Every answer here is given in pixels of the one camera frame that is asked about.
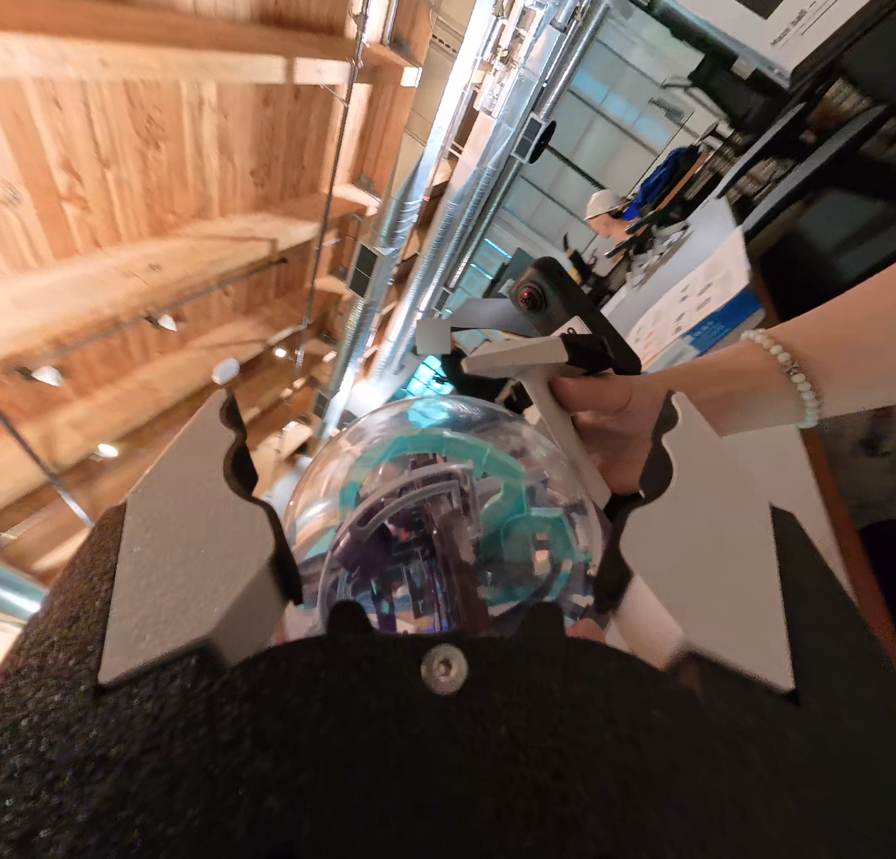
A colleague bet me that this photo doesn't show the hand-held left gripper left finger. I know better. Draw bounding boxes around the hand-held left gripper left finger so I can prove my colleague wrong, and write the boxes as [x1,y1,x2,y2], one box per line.
[98,389,303,688]

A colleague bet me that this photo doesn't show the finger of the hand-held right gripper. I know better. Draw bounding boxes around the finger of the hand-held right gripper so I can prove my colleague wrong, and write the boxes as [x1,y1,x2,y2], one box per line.
[461,336,571,380]
[448,297,541,335]

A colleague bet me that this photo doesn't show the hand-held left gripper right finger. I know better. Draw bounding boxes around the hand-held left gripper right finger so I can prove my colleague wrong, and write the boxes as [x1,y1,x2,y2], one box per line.
[594,390,797,695]

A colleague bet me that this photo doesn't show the clear plastic maze ball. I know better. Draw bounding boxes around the clear plastic maze ball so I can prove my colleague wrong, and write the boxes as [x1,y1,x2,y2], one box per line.
[283,396,609,637]

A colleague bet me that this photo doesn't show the person's right forearm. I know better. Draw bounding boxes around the person's right forearm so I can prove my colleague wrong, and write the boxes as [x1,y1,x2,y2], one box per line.
[665,263,896,440]

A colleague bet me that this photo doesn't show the person's right hand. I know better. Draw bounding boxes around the person's right hand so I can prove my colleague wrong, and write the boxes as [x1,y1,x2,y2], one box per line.
[550,372,674,497]

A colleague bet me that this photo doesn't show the white paper sheet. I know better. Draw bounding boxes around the white paper sheet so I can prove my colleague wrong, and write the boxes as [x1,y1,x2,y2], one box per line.
[626,232,764,373]

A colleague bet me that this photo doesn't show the grey sprinkler pipe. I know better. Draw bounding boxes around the grey sprinkler pipe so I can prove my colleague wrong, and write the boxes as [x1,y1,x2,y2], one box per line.
[0,411,95,525]
[297,0,380,378]

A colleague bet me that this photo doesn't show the shiny silver pipe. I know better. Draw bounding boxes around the shiny silver pipe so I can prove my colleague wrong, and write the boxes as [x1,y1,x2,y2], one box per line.
[0,565,50,623]

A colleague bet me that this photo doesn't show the blue jacket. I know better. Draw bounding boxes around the blue jacket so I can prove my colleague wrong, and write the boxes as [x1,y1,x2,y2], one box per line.
[626,147,701,219]

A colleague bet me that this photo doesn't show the round silver duct with vents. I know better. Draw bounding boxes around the round silver duct with vents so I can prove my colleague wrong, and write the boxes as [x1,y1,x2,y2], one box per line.
[308,138,449,440]

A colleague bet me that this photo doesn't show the white pearl bracelet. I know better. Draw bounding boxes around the white pearl bracelet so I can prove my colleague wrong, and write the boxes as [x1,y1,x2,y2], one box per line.
[741,328,821,429]

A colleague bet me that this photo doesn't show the black track light rail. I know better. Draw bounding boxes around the black track light rail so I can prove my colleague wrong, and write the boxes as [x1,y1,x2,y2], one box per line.
[7,260,289,378]

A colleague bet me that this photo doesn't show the rectangular metal duct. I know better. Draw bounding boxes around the rectangular metal duct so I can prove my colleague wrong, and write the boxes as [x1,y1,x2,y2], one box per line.
[402,0,491,174]

